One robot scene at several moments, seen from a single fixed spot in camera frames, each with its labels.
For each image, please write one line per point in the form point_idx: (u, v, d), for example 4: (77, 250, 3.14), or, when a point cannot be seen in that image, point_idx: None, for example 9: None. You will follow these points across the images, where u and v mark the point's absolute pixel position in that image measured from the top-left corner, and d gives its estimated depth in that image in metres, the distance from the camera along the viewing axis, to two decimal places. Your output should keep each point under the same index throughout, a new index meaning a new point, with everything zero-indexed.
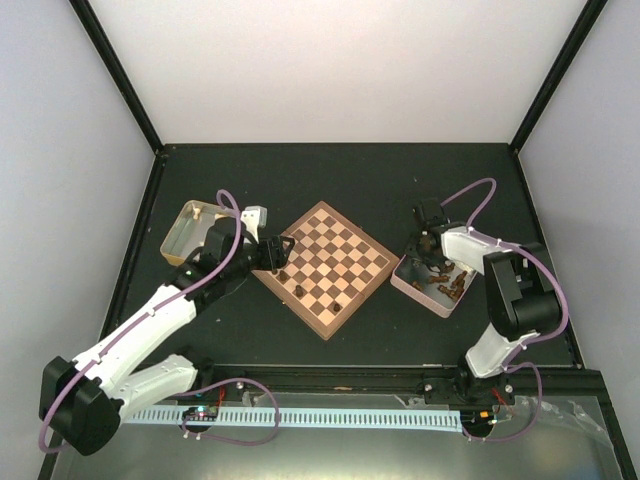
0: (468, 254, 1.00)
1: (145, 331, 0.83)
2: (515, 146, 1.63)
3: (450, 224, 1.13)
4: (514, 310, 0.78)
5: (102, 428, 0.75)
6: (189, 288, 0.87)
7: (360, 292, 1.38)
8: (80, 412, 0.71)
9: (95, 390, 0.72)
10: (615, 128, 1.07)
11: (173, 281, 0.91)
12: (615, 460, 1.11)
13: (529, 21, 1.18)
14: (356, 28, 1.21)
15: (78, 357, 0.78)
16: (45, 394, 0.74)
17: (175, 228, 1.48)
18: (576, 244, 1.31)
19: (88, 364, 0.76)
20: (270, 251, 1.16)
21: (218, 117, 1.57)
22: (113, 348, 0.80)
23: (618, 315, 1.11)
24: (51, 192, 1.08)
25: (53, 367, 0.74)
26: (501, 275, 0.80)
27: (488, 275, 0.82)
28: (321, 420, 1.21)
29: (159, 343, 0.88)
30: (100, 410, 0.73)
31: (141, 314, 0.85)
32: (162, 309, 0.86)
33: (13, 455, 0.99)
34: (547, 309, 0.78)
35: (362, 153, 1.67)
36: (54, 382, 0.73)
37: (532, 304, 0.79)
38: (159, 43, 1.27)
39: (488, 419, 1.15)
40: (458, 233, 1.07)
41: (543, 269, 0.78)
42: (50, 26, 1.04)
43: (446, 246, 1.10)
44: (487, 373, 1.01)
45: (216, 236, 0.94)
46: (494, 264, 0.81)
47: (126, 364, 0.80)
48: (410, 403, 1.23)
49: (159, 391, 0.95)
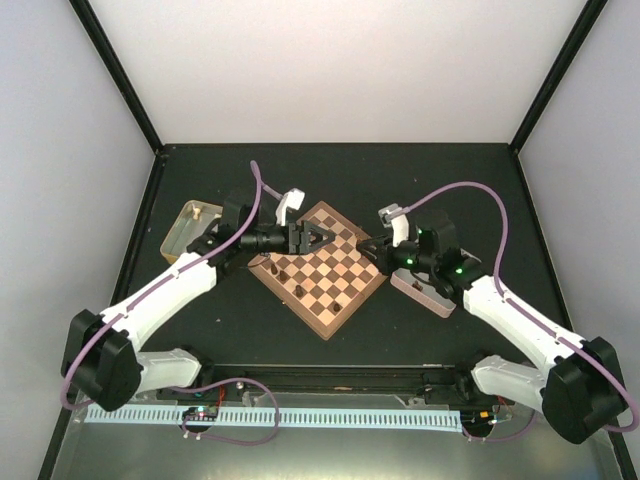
0: (512, 332, 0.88)
1: (169, 291, 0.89)
2: (515, 146, 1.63)
3: (469, 264, 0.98)
4: (585, 426, 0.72)
5: (124, 383, 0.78)
6: (210, 254, 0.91)
7: (360, 293, 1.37)
8: (106, 362, 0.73)
9: (122, 341, 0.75)
10: (615, 128, 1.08)
11: (194, 250, 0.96)
12: (616, 460, 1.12)
13: (529, 21, 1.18)
14: (355, 28, 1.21)
15: (105, 311, 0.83)
16: (71, 346, 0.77)
17: (175, 227, 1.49)
18: (577, 243, 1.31)
19: (116, 316, 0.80)
20: (291, 235, 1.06)
21: (218, 118, 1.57)
22: (139, 304, 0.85)
23: (619, 315, 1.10)
24: (51, 192, 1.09)
25: (80, 320, 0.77)
26: (572, 392, 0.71)
27: (554, 385, 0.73)
28: (321, 420, 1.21)
29: (180, 305, 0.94)
30: (126, 361, 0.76)
31: (165, 275, 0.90)
32: (186, 273, 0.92)
33: (13, 454, 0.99)
34: (614, 413, 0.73)
35: (361, 154, 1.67)
36: (81, 336, 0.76)
37: (601, 410, 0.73)
38: (159, 43, 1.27)
39: (488, 419, 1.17)
40: (490, 301, 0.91)
41: (621, 390, 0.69)
42: (50, 25, 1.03)
43: (474, 309, 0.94)
44: (487, 388, 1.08)
45: (233, 207, 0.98)
46: (565, 380, 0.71)
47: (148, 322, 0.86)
48: (410, 403, 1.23)
49: (167, 375, 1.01)
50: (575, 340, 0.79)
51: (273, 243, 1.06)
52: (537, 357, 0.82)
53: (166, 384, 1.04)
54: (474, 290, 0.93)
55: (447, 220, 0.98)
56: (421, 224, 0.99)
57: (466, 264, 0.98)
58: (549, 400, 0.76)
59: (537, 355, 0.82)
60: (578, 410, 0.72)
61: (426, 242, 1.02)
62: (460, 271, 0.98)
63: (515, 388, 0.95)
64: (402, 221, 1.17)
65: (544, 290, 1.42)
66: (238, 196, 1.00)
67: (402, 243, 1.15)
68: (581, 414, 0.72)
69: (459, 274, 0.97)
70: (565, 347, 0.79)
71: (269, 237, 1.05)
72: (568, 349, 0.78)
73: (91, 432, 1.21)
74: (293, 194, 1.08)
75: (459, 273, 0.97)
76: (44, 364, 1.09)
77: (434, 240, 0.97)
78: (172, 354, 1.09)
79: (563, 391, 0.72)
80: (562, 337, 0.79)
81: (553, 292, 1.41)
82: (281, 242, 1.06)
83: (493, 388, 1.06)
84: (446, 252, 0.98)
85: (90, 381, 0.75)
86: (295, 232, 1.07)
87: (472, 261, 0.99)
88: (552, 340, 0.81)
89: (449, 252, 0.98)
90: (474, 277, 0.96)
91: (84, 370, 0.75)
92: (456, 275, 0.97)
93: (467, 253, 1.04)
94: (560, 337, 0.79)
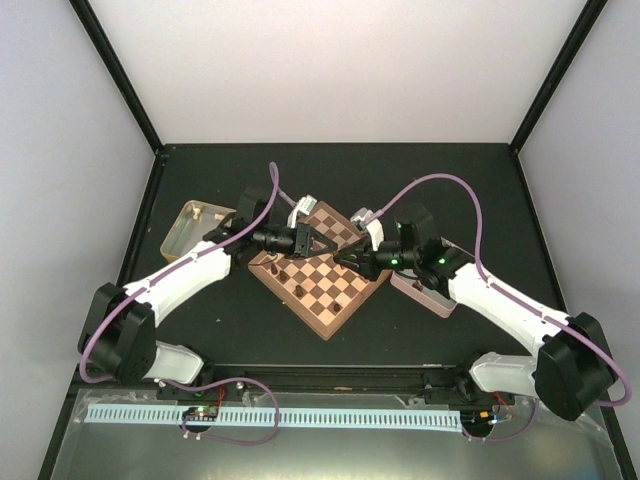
0: (498, 315, 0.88)
1: (187, 273, 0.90)
2: (515, 146, 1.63)
3: (450, 253, 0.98)
4: (578, 401, 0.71)
5: (140, 358, 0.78)
6: (225, 243, 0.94)
7: (360, 293, 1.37)
8: (127, 335, 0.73)
9: (143, 314, 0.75)
10: (616, 127, 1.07)
11: (210, 239, 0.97)
12: (616, 460, 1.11)
13: (530, 21, 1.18)
14: (356, 28, 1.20)
15: (128, 285, 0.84)
16: (92, 319, 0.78)
17: (175, 227, 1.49)
18: (577, 242, 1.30)
19: (140, 289, 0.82)
20: (299, 235, 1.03)
21: (218, 118, 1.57)
22: (162, 281, 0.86)
23: (618, 315, 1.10)
24: (51, 191, 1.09)
25: (103, 292, 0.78)
26: (563, 369, 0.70)
27: (545, 365, 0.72)
28: (321, 420, 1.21)
29: (195, 289, 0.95)
30: (144, 335, 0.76)
31: (184, 258, 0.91)
32: (203, 257, 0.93)
33: (13, 454, 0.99)
34: (606, 385, 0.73)
35: (361, 154, 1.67)
36: (105, 307, 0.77)
37: (592, 383, 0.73)
38: (159, 43, 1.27)
39: (488, 419, 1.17)
40: (475, 288, 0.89)
41: (608, 360, 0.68)
42: (50, 24, 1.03)
43: (461, 298, 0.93)
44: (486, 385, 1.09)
45: (249, 201, 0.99)
46: (555, 358, 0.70)
47: (166, 300, 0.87)
48: (410, 403, 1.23)
49: (176, 367, 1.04)
50: (561, 317, 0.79)
51: (282, 243, 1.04)
52: (526, 338, 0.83)
53: (171, 379, 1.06)
54: (459, 278, 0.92)
55: (426, 211, 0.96)
56: (400, 218, 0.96)
57: (447, 254, 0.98)
58: (543, 382, 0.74)
59: (526, 337, 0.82)
60: (571, 388, 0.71)
61: (406, 237, 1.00)
62: (443, 261, 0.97)
63: (511, 378, 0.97)
64: (378, 224, 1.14)
65: (544, 289, 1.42)
66: (255, 190, 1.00)
67: (383, 243, 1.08)
68: (574, 391, 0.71)
69: (442, 264, 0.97)
70: (551, 325, 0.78)
71: (278, 238, 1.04)
72: (555, 327, 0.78)
73: (91, 432, 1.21)
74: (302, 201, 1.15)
75: (442, 264, 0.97)
76: (44, 364, 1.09)
77: (415, 232, 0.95)
78: (181, 347, 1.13)
79: (554, 369, 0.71)
80: (547, 316, 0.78)
81: (553, 291, 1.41)
82: (288, 244, 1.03)
83: (492, 385, 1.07)
84: (428, 243, 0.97)
85: (109, 355, 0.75)
86: (303, 233, 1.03)
87: (453, 251, 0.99)
88: (538, 319, 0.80)
89: (431, 244, 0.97)
90: (457, 266, 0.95)
91: (103, 346, 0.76)
92: (438, 266, 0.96)
93: (448, 242, 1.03)
94: (545, 316, 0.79)
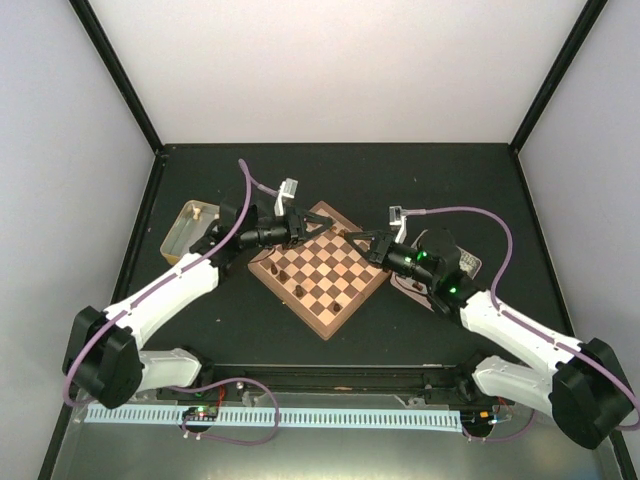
0: (510, 343, 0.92)
1: (171, 293, 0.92)
2: (515, 146, 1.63)
3: (464, 284, 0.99)
4: (597, 428, 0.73)
5: (125, 381, 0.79)
6: (210, 253, 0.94)
7: (360, 292, 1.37)
8: (109, 359, 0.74)
9: (126, 338, 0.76)
10: (616, 128, 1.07)
11: (196, 250, 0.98)
12: (616, 460, 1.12)
13: (530, 21, 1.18)
14: (354, 29, 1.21)
15: (107, 309, 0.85)
16: (74, 343, 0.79)
17: (175, 228, 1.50)
18: (578, 242, 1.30)
19: (120, 314, 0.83)
20: (292, 220, 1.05)
21: (218, 118, 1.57)
22: (142, 302, 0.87)
23: (620, 315, 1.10)
24: (51, 191, 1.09)
25: (85, 316, 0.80)
26: (578, 397, 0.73)
27: (561, 392, 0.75)
28: (321, 420, 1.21)
29: (186, 301, 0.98)
30: (128, 358, 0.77)
31: (169, 274, 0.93)
32: (188, 272, 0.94)
33: (13, 454, 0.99)
34: (624, 412, 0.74)
35: (361, 154, 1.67)
36: (86, 332, 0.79)
37: (611, 413, 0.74)
38: (158, 43, 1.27)
39: (488, 419, 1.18)
40: (487, 315, 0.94)
41: (622, 385, 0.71)
42: (49, 25, 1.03)
43: (472, 323, 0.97)
44: (491, 389, 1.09)
45: (228, 210, 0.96)
46: (570, 385, 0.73)
47: (151, 322, 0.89)
48: (410, 403, 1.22)
49: (171, 375, 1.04)
50: (573, 344, 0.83)
51: (275, 236, 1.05)
52: (539, 366, 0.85)
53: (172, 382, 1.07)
54: (470, 306, 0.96)
55: (454, 246, 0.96)
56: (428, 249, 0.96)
57: (461, 284, 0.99)
58: (560, 407, 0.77)
59: (538, 362, 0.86)
60: (587, 414, 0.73)
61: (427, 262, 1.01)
62: (453, 289, 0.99)
63: (523, 394, 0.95)
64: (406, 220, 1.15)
65: (544, 289, 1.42)
66: (234, 197, 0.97)
67: (401, 245, 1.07)
68: (592, 417, 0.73)
69: (453, 293, 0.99)
70: (565, 352, 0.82)
71: (271, 231, 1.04)
72: (568, 353, 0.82)
73: (90, 433, 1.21)
74: (291, 183, 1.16)
75: (453, 292, 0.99)
76: (44, 365, 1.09)
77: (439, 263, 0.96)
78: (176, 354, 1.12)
79: (569, 396, 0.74)
80: (560, 343, 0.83)
81: (553, 292, 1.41)
82: (283, 233, 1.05)
83: (495, 391, 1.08)
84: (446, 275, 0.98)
85: (92, 378, 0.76)
86: (295, 218, 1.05)
87: (466, 279, 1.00)
88: (551, 346, 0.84)
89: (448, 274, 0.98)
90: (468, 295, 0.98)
91: (87, 369, 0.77)
92: (450, 295, 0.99)
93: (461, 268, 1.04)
94: (558, 344, 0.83)
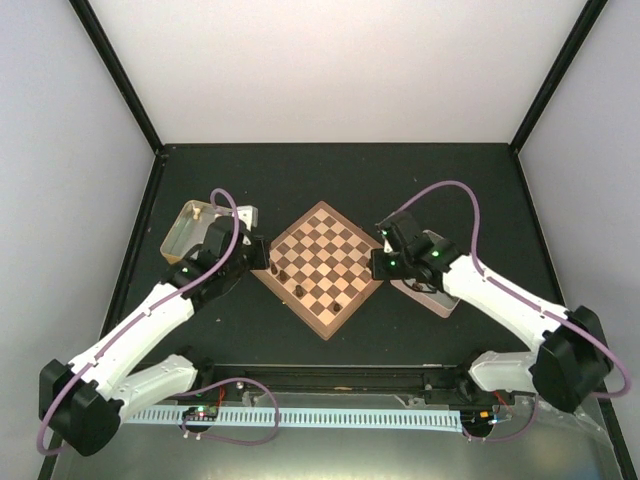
0: (496, 312, 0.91)
1: (142, 329, 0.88)
2: (515, 146, 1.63)
3: (439, 247, 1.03)
4: (579, 396, 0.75)
5: (100, 432, 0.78)
6: (185, 288, 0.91)
7: (360, 292, 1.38)
8: (76, 417, 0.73)
9: (91, 394, 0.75)
10: (616, 128, 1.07)
11: (169, 281, 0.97)
12: (615, 459, 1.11)
13: (530, 21, 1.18)
14: (354, 29, 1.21)
15: (74, 361, 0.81)
16: (45, 397, 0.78)
17: (175, 228, 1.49)
18: (578, 242, 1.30)
19: (84, 367, 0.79)
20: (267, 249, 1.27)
21: (218, 118, 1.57)
22: (109, 350, 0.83)
23: (620, 315, 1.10)
24: (51, 191, 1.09)
25: (50, 370, 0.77)
26: (564, 365, 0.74)
27: (547, 361, 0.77)
28: (321, 419, 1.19)
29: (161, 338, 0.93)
30: (98, 413, 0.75)
31: (136, 313, 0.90)
32: (157, 308, 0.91)
33: (14, 454, 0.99)
34: (602, 376, 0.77)
35: (361, 154, 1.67)
36: (51, 387, 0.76)
37: (591, 378, 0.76)
38: (159, 42, 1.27)
39: (488, 419, 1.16)
40: (471, 281, 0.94)
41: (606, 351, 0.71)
42: (50, 26, 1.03)
43: (456, 292, 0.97)
44: (488, 384, 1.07)
45: (217, 233, 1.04)
46: (556, 353, 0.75)
47: (124, 364, 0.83)
48: (410, 403, 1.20)
49: (159, 391, 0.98)
50: (560, 312, 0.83)
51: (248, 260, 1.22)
52: (525, 334, 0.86)
53: (165, 396, 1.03)
54: (452, 272, 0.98)
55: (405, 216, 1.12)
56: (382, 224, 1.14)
57: (436, 247, 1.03)
58: (543, 377, 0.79)
59: (524, 331, 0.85)
60: (570, 381, 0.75)
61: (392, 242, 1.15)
62: (436, 253, 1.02)
63: (511, 377, 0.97)
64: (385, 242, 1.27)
65: (543, 290, 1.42)
66: (223, 223, 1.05)
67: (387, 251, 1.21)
68: (573, 385, 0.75)
69: (435, 257, 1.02)
70: (551, 319, 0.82)
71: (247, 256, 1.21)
72: (554, 321, 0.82)
73: None
74: (245, 208, 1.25)
75: (435, 256, 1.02)
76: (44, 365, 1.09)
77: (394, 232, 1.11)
78: (165, 367, 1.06)
79: (555, 365, 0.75)
80: (546, 310, 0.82)
81: (553, 292, 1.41)
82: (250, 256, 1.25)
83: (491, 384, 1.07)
84: (413, 241, 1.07)
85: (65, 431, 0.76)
86: None
87: (444, 244, 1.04)
88: (537, 314, 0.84)
89: (419, 242, 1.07)
90: (449, 258, 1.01)
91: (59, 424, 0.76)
92: (431, 259, 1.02)
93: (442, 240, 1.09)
94: (544, 311, 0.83)
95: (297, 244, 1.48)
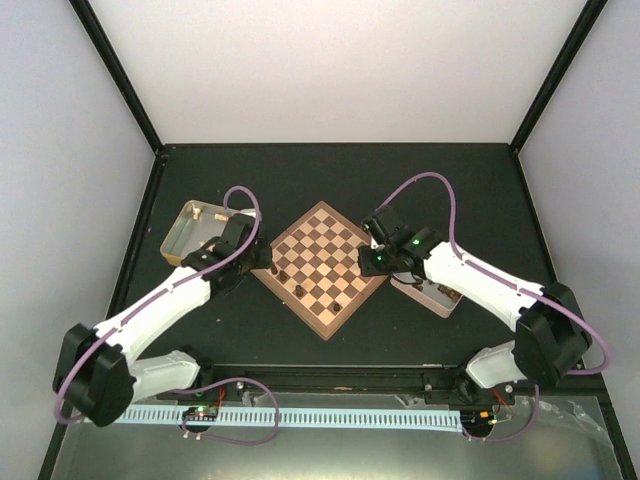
0: (477, 294, 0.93)
1: (163, 304, 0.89)
2: (515, 146, 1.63)
3: (419, 235, 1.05)
4: (557, 370, 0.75)
5: (115, 400, 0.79)
6: (206, 270, 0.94)
7: (360, 292, 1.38)
8: (97, 380, 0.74)
9: (115, 356, 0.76)
10: (616, 128, 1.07)
11: (189, 264, 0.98)
12: (615, 460, 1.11)
13: (530, 21, 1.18)
14: (354, 29, 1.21)
15: (98, 326, 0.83)
16: (64, 362, 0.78)
17: (175, 228, 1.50)
18: (578, 242, 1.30)
19: (109, 331, 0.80)
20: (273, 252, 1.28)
21: (218, 118, 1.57)
22: (132, 319, 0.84)
23: (620, 315, 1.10)
24: (51, 191, 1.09)
25: (74, 334, 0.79)
26: (541, 339, 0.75)
27: (524, 336, 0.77)
28: (321, 420, 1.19)
29: (175, 319, 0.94)
30: (116, 378, 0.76)
31: (159, 289, 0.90)
32: (180, 287, 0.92)
33: (13, 454, 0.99)
34: (579, 350, 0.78)
35: (361, 153, 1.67)
36: (75, 350, 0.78)
37: (569, 352, 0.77)
38: (158, 42, 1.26)
39: (488, 419, 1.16)
40: (450, 266, 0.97)
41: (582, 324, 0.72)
42: (49, 26, 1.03)
43: (438, 278, 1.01)
44: (481, 378, 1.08)
45: (236, 225, 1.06)
46: (532, 329, 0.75)
47: (142, 337, 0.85)
48: (410, 403, 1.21)
49: (166, 379, 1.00)
50: (535, 288, 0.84)
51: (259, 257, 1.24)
52: (504, 313, 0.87)
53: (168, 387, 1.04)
54: (433, 258, 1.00)
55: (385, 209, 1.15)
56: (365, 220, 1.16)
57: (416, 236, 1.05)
58: (523, 352, 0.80)
59: (503, 309, 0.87)
60: (548, 356, 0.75)
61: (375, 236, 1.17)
62: (417, 242, 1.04)
63: (497, 365, 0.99)
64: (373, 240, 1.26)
65: None
66: (243, 216, 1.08)
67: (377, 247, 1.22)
68: (552, 360, 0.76)
69: (416, 246, 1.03)
70: (528, 296, 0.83)
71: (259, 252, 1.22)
72: (531, 298, 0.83)
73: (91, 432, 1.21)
74: (249, 211, 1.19)
75: (416, 245, 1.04)
76: (44, 365, 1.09)
77: (373, 226, 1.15)
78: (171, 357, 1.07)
79: (532, 340, 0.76)
80: (522, 288, 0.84)
81: None
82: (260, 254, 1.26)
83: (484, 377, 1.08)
84: (393, 233, 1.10)
85: (82, 395, 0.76)
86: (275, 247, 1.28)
87: (426, 232, 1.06)
88: (513, 292, 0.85)
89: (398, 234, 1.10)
90: (430, 246, 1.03)
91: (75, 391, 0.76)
92: (413, 247, 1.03)
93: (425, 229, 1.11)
94: (520, 288, 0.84)
95: (297, 244, 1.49)
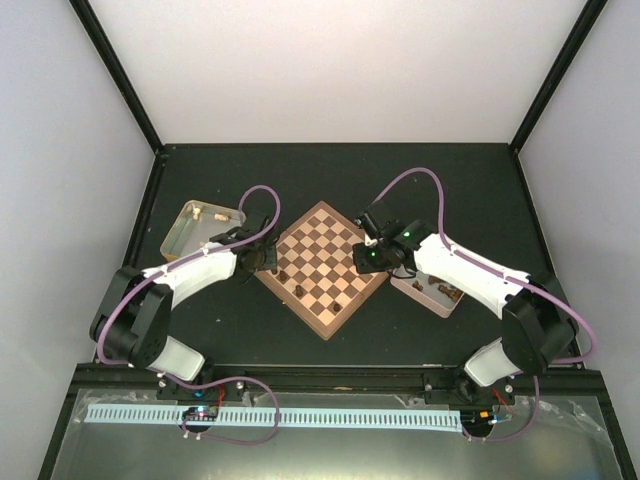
0: (465, 283, 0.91)
1: (200, 265, 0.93)
2: (515, 146, 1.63)
3: (408, 228, 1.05)
4: (542, 355, 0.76)
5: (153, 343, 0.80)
6: (235, 244, 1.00)
7: (360, 293, 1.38)
8: (144, 313, 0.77)
9: (163, 291, 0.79)
10: (616, 127, 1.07)
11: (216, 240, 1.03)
12: (615, 460, 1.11)
13: (530, 20, 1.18)
14: (354, 28, 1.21)
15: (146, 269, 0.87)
16: (108, 302, 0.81)
17: (175, 228, 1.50)
18: (578, 241, 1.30)
19: (156, 273, 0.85)
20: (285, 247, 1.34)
21: (218, 118, 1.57)
22: (177, 268, 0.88)
23: (620, 314, 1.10)
24: (51, 191, 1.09)
25: (123, 273, 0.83)
26: (527, 326, 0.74)
27: (510, 322, 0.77)
28: (321, 420, 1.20)
29: (204, 283, 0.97)
30: (160, 317, 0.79)
31: (196, 252, 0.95)
32: (214, 253, 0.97)
33: (13, 454, 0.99)
34: (564, 336, 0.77)
35: (361, 153, 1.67)
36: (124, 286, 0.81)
37: (555, 339, 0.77)
38: (158, 42, 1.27)
39: (488, 419, 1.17)
40: (440, 257, 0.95)
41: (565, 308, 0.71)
42: (49, 25, 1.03)
43: (429, 268, 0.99)
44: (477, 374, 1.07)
45: (256, 215, 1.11)
46: (518, 315, 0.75)
47: (182, 286, 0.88)
48: (410, 403, 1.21)
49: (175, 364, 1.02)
50: (522, 276, 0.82)
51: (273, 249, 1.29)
52: (491, 300, 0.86)
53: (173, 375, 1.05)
54: (423, 250, 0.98)
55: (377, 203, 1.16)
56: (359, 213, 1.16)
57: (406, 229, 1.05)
58: (510, 338, 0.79)
59: (490, 298, 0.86)
60: (535, 341, 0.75)
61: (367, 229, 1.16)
62: (407, 234, 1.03)
63: (493, 361, 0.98)
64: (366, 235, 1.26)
65: None
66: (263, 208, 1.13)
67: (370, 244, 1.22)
68: (538, 345, 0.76)
69: (407, 237, 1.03)
70: (513, 285, 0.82)
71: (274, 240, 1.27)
72: (517, 285, 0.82)
73: (91, 433, 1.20)
74: None
75: (406, 237, 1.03)
76: (44, 364, 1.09)
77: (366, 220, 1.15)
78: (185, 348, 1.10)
79: (518, 327, 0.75)
80: (509, 276, 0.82)
81: None
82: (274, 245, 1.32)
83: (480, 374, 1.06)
84: (387, 227, 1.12)
85: (121, 336, 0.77)
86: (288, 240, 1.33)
87: (417, 225, 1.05)
88: (501, 281, 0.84)
89: (391, 227, 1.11)
90: (421, 238, 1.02)
91: (115, 330, 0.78)
92: (403, 239, 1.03)
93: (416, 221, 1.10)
94: (507, 276, 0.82)
95: (297, 244, 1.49)
